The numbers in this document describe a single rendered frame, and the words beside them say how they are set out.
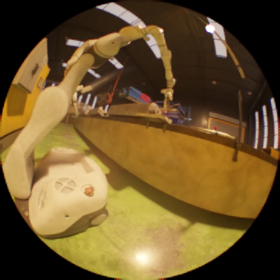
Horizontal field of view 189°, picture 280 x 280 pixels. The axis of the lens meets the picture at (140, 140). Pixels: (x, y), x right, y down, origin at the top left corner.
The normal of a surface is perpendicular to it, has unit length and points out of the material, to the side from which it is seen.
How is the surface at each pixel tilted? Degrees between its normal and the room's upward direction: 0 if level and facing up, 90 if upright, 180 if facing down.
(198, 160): 90
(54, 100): 90
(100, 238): 0
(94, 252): 0
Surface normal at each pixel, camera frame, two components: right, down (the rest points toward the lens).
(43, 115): 0.79, 0.25
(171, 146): -0.60, -0.09
